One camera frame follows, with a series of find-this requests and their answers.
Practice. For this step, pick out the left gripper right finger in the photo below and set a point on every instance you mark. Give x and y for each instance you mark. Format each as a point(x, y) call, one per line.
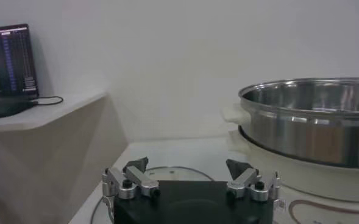
point(243, 179)

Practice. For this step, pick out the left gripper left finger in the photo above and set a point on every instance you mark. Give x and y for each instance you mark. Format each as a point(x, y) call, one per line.
point(142, 179)

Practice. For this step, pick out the stainless steel steamer basket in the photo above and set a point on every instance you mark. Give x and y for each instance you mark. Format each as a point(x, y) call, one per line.
point(304, 137)

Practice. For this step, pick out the cream electric cooker pot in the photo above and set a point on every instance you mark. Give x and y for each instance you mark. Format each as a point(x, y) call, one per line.
point(304, 182)

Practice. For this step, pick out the black computer mouse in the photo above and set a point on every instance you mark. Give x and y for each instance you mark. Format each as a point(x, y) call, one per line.
point(8, 107)

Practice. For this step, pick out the laptop with dark screen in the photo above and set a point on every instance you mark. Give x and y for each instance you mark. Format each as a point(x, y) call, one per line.
point(11, 61)

